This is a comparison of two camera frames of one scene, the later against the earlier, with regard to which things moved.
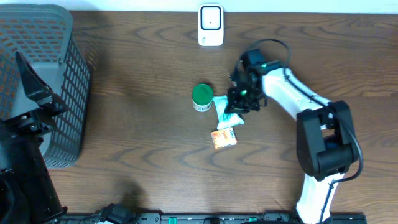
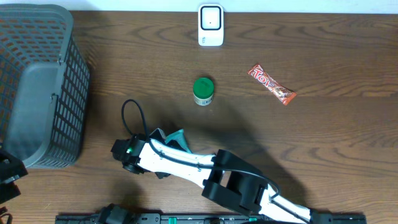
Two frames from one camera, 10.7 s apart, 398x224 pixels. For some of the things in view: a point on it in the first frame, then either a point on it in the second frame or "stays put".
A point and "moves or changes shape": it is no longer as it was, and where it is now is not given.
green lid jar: (202, 96) moves or changes shape
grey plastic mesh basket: (45, 35) stays put
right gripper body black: (245, 98) -> (172, 144)
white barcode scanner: (211, 24) stays put
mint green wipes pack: (226, 120) -> (178, 135)
